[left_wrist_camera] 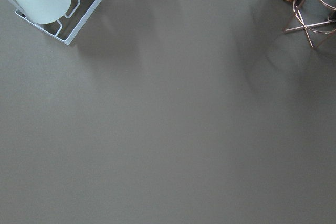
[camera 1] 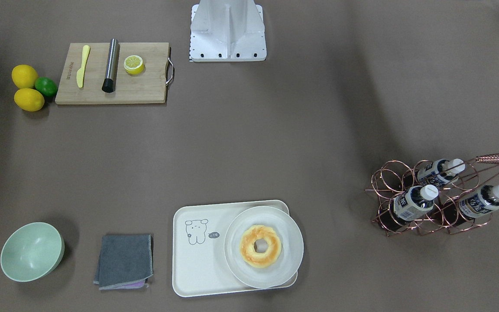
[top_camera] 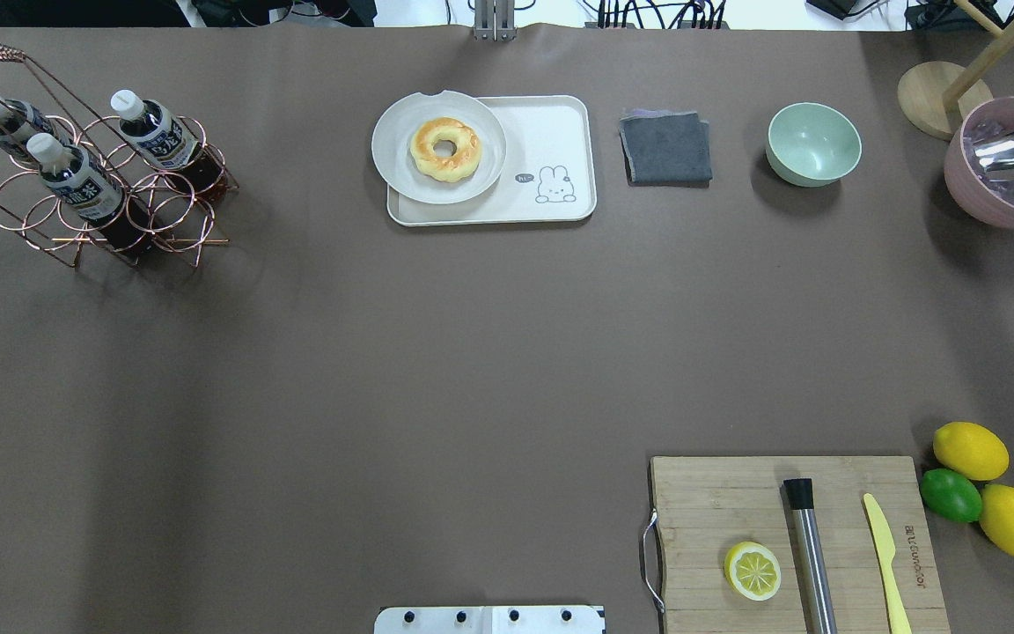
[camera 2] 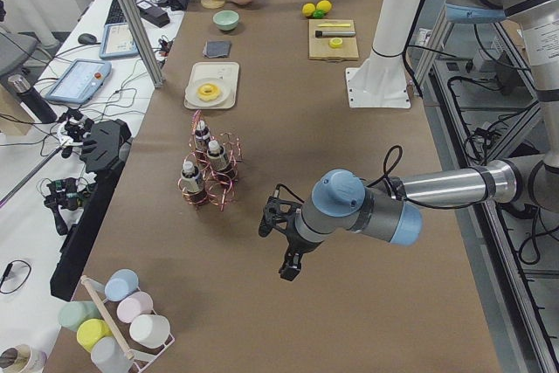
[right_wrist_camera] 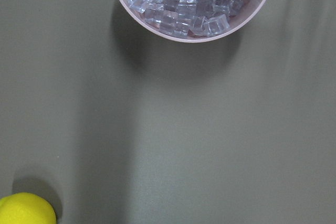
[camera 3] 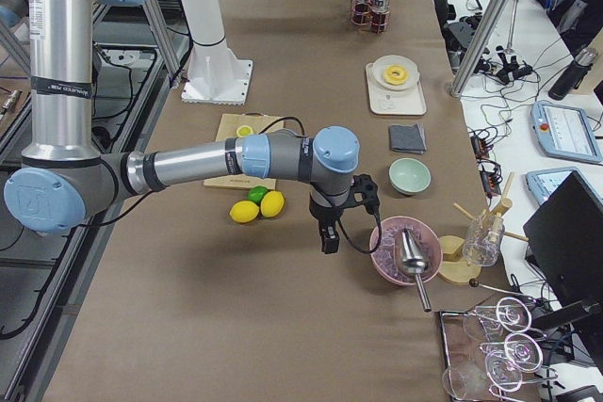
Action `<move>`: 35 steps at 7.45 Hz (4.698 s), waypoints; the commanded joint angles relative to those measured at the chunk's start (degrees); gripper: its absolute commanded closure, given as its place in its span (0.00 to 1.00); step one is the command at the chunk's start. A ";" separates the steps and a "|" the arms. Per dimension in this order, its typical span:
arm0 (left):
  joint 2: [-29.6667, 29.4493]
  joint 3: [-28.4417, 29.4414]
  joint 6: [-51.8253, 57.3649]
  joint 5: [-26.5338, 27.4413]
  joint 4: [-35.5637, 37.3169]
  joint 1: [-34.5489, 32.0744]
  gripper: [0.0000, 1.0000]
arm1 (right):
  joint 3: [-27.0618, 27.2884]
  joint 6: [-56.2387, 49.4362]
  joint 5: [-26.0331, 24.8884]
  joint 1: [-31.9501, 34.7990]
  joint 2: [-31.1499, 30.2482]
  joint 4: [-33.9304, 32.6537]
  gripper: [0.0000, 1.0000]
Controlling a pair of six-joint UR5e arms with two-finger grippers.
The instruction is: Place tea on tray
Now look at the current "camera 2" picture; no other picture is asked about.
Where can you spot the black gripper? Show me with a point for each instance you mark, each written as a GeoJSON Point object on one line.
{"type": "Point", "coordinates": [300, 245]}

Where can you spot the tea bottle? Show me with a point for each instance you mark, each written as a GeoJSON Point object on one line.
{"type": "Point", "coordinates": [202, 136]}
{"type": "Point", "coordinates": [193, 182]}
{"type": "Point", "coordinates": [217, 157]}

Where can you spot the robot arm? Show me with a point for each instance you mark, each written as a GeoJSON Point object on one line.
{"type": "Point", "coordinates": [389, 207]}

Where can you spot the cream serving tray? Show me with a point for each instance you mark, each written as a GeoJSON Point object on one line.
{"type": "Point", "coordinates": [227, 71]}

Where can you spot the white cup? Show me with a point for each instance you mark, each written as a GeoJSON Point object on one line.
{"type": "Point", "coordinates": [150, 330]}

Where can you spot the pink cup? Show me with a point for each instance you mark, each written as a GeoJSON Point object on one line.
{"type": "Point", "coordinates": [134, 305]}

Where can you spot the blue cup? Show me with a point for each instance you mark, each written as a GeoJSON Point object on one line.
{"type": "Point", "coordinates": [121, 284]}

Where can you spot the yellow glazed donut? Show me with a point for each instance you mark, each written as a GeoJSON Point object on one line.
{"type": "Point", "coordinates": [208, 92]}

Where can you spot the grey cup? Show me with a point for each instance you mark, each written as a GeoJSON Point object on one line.
{"type": "Point", "coordinates": [107, 356]}

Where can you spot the white round plate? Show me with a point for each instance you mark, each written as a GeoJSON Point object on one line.
{"type": "Point", "coordinates": [191, 92]}

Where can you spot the yellow cup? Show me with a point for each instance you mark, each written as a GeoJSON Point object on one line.
{"type": "Point", "coordinates": [90, 332]}

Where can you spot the green cup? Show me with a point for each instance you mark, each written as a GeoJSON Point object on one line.
{"type": "Point", "coordinates": [74, 313]}

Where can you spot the wooden cutting board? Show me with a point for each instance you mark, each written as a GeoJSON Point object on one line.
{"type": "Point", "coordinates": [319, 49]}

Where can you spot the half lemon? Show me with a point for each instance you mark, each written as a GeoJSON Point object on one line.
{"type": "Point", "coordinates": [335, 43]}

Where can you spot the grey folded cloth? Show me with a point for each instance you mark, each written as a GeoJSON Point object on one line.
{"type": "Point", "coordinates": [217, 49]}

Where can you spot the steel cylinder tool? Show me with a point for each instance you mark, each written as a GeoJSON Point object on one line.
{"type": "Point", "coordinates": [334, 34]}

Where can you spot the green bowl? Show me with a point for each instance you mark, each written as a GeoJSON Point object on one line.
{"type": "Point", "coordinates": [226, 20]}

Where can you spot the green lime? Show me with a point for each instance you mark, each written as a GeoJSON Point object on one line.
{"type": "Point", "coordinates": [319, 14]}

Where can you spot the left whole lemon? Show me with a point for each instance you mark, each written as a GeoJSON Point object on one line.
{"type": "Point", "coordinates": [308, 9]}

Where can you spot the whole lemon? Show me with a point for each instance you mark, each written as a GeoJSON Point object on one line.
{"type": "Point", "coordinates": [324, 5]}
{"type": "Point", "coordinates": [308, 9]}

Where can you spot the right whole lemon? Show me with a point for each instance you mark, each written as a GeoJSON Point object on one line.
{"type": "Point", "coordinates": [324, 5]}

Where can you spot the blue teach pendant near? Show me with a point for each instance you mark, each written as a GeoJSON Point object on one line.
{"type": "Point", "coordinates": [80, 81]}

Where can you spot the blue teach pendant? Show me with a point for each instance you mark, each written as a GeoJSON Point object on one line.
{"type": "Point", "coordinates": [80, 81]}
{"type": "Point", "coordinates": [117, 42]}

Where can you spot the paper cup with utensils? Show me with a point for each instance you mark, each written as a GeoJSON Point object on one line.
{"type": "Point", "coordinates": [22, 359]}

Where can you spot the blue teach pendant far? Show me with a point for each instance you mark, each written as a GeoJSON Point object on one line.
{"type": "Point", "coordinates": [117, 42]}

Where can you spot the black keyboard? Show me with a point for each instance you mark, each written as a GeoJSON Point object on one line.
{"type": "Point", "coordinates": [115, 14]}

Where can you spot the black computer mouse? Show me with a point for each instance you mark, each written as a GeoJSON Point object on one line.
{"type": "Point", "coordinates": [87, 39]}

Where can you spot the black thermos bottle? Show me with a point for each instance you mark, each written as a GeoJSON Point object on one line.
{"type": "Point", "coordinates": [32, 99]}

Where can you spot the copper wire bottle rack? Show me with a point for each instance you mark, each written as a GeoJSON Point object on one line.
{"type": "Point", "coordinates": [219, 186]}

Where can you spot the white wire cup rack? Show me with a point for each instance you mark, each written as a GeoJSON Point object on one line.
{"type": "Point", "coordinates": [142, 357]}

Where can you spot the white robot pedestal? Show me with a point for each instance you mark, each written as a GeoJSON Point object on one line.
{"type": "Point", "coordinates": [381, 81]}

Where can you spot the aluminium frame post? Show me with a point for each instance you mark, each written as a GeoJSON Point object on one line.
{"type": "Point", "coordinates": [141, 40]}

